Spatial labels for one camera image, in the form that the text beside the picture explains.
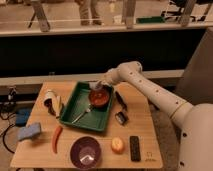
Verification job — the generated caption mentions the grey white towel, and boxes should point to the grey white towel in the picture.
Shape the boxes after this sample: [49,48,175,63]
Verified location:
[89,81,103,91]

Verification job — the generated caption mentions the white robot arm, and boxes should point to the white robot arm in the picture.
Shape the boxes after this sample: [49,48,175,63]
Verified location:
[103,61,213,171]

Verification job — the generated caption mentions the red bowl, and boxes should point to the red bowl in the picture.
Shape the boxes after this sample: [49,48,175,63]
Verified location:
[88,89,110,108]

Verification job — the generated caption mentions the purple bowl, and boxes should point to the purple bowl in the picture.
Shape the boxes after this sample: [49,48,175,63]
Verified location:
[70,136,101,170]

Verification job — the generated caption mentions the black marker pen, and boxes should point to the black marker pen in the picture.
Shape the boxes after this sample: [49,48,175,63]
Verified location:
[115,91,127,110]

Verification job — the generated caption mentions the metal spoon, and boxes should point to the metal spoon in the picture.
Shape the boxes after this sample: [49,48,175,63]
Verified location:
[71,108,91,124]

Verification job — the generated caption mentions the small black box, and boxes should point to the small black box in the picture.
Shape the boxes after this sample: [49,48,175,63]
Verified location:
[115,112,128,125]

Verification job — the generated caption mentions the green plastic tray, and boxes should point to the green plastic tray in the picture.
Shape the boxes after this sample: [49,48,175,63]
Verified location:
[59,82,114,132]

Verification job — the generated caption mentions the orange fruit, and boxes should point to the orange fruit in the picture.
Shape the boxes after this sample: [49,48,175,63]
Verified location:
[111,137,125,154]

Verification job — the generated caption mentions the black remote control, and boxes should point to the black remote control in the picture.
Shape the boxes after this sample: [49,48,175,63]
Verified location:
[130,136,141,162]

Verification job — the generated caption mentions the blue box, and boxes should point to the blue box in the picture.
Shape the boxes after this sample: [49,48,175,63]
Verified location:
[15,108,31,126]

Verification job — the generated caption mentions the blue sponge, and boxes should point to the blue sponge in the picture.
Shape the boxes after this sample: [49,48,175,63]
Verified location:
[18,122,41,141]

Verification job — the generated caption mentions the black cables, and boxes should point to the black cables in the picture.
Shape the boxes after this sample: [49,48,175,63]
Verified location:
[0,99,19,154]

